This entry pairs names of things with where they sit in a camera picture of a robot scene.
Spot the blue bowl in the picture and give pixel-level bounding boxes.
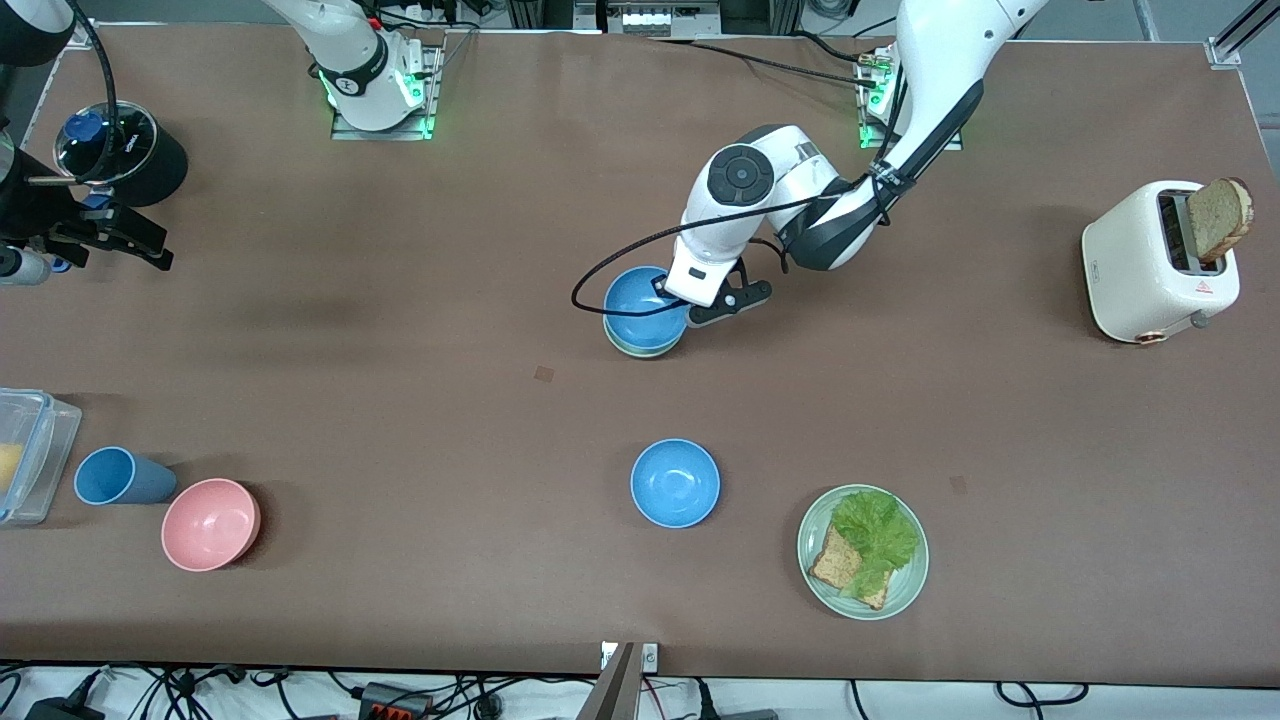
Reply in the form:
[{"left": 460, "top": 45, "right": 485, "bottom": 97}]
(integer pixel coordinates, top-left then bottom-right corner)
[
  {"left": 630, "top": 438, "right": 721, "bottom": 529},
  {"left": 603, "top": 266, "right": 691, "bottom": 346}
]

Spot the pink bowl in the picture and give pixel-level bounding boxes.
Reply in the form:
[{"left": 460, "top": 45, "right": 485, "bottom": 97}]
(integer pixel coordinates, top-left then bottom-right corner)
[{"left": 161, "top": 478, "right": 262, "bottom": 573}]

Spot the glass lid with blue knob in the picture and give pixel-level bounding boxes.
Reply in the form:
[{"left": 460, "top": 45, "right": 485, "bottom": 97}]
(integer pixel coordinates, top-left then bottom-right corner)
[{"left": 53, "top": 100, "right": 159, "bottom": 188}]

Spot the clear plastic container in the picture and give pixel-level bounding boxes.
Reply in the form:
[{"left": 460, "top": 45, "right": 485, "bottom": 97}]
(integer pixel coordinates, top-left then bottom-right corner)
[{"left": 0, "top": 388, "right": 83, "bottom": 527}]

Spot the blue cup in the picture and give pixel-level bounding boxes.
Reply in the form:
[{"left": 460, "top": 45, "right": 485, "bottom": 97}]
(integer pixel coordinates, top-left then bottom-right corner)
[{"left": 74, "top": 446, "right": 178, "bottom": 506}]

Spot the grey power strip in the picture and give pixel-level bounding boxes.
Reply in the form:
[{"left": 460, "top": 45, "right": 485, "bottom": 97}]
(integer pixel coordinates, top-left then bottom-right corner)
[{"left": 575, "top": 0, "right": 723, "bottom": 39}]

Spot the green lettuce leaf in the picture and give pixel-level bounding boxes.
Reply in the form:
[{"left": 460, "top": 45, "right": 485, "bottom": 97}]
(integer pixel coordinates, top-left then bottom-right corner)
[{"left": 832, "top": 490, "right": 921, "bottom": 599}]

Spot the bread slice with crust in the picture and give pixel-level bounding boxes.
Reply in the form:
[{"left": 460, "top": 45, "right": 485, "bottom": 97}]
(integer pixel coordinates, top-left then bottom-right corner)
[{"left": 808, "top": 522, "right": 891, "bottom": 611}]

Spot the pale green plate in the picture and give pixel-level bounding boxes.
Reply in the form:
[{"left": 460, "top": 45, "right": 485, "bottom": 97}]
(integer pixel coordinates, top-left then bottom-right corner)
[{"left": 797, "top": 484, "right": 930, "bottom": 621}]

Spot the white toaster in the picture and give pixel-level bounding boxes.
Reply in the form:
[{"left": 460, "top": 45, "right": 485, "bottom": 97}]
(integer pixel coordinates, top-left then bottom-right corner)
[{"left": 1082, "top": 180, "right": 1241, "bottom": 344}]

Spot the black power adapter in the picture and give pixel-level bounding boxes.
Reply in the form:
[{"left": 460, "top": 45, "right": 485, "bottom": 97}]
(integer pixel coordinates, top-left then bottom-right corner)
[{"left": 25, "top": 695, "right": 106, "bottom": 720}]

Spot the black and red device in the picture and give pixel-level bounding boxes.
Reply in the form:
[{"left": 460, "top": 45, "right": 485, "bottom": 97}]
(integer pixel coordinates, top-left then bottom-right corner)
[{"left": 358, "top": 682, "right": 433, "bottom": 720}]

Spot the dark brown bread slice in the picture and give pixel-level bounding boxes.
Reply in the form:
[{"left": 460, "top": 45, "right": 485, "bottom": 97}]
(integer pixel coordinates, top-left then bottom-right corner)
[{"left": 1187, "top": 177, "right": 1254, "bottom": 263}]

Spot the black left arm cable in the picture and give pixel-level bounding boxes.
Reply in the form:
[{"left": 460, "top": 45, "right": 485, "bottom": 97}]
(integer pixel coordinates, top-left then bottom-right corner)
[{"left": 571, "top": 165, "right": 901, "bottom": 319}]

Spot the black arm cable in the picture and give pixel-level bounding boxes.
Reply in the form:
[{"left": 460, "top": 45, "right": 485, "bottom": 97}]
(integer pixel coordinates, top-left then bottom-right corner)
[
  {"left": 571, "top": 165, "right": 901, "bottom": 319},
  {"left": 28, "top": 0, "right": 121, "bottom": 186}
]

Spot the black pot with blue handle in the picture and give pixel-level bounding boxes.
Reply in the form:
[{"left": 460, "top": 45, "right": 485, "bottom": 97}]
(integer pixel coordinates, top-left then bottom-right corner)
[{"left": 50, "top": 100, "right": 189, "bottom": 273}]

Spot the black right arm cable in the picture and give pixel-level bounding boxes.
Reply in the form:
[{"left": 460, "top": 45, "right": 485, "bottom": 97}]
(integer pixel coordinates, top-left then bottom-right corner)
[{"left": 28, "top": 0, "right": 121, "bottom": 186}]

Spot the black cable across table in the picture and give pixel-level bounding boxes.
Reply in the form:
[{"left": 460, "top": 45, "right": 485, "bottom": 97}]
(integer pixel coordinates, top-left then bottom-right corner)
[{"left": 648, "top": 36, "right": 883, "bottom": 89}]

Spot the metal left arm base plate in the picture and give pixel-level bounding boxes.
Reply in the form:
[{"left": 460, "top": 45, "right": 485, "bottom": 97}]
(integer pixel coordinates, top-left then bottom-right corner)
[{"left": 858, "top": 45, "right": 966, "bottom": 151}]

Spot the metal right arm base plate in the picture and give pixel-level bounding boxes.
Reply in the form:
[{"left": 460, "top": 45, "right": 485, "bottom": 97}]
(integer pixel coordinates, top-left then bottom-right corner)
[{"left": 330, "top": 40, "right": 443, "bottom": 141}]

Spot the grey metal post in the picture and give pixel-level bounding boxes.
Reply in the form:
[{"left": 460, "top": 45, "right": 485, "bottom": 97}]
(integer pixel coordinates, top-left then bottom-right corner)
[{"left": 578, "top": 642, "right": 641, "bottom": 720}]

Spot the aluminium corner bracket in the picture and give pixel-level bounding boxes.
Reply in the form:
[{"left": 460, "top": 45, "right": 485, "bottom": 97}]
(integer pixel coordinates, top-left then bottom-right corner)
[{"left": 1208, "top": 0, "right": 1280, "bottom": 69}]

